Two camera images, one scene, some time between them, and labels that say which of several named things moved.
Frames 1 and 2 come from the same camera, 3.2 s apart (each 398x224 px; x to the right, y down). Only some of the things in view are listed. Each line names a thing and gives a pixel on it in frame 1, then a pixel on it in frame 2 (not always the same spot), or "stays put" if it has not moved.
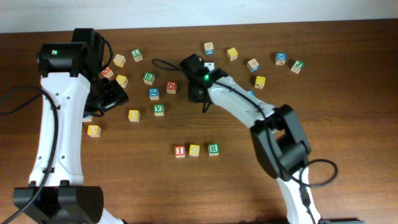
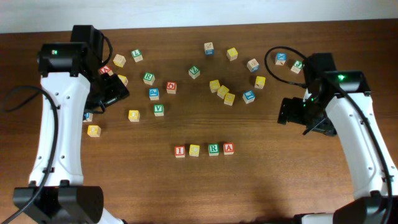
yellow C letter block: x=194 y=150 stays put
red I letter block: x=179 y=151 stays put
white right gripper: x=191 y=95 to x=293 y=104
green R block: x=213 y=149 stays put
